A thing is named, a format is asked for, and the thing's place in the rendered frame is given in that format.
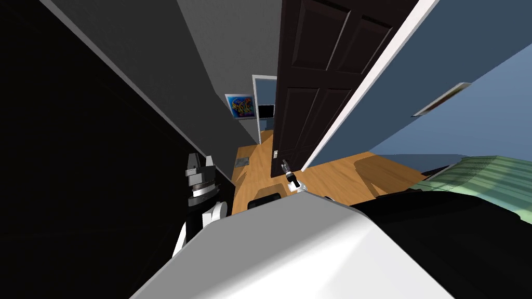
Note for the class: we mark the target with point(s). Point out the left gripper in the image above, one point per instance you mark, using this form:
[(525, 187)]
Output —
[(201, 175)]

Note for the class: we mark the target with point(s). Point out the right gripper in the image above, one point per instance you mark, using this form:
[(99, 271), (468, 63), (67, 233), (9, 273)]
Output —
[(286, 168)]

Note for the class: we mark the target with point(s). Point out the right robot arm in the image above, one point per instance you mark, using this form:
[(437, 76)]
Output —
[(440, 249)]

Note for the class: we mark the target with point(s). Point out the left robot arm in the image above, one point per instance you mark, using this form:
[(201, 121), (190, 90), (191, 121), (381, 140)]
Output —
[(206, 196)]

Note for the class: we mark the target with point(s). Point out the grey floor grate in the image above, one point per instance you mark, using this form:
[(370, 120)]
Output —
[(242, 161)]

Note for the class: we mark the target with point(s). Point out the black television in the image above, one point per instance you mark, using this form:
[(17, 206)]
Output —
[(266, 111)]

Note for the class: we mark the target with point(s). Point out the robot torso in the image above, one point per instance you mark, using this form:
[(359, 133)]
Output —
[(291, 253)]

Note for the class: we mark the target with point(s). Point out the dark brown door leaf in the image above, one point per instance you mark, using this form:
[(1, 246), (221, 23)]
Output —
[(316, 83)]

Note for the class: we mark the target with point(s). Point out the green bed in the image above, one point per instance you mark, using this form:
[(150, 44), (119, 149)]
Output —
[(486, 178)]

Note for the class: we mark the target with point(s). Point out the blue and yellow wall picture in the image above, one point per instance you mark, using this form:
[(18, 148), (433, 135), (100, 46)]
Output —
[(241, 106)]

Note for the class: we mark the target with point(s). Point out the white framed wall picture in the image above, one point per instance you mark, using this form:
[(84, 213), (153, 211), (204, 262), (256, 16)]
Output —
[(442, 99)]

